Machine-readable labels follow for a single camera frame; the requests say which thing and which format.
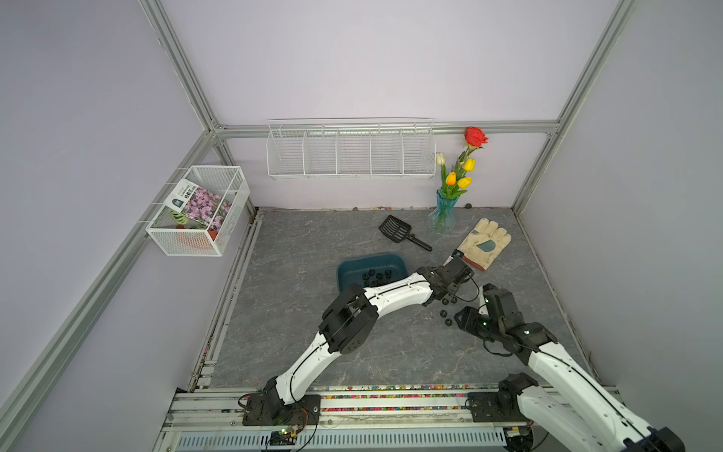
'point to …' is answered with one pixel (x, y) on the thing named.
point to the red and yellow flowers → (456, 182)
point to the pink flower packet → (198, 207)
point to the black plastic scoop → (398, 230)
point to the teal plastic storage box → (368, 270)
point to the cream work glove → (484, 245)
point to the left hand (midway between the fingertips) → (446, 281)
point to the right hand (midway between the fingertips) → (458, 315)
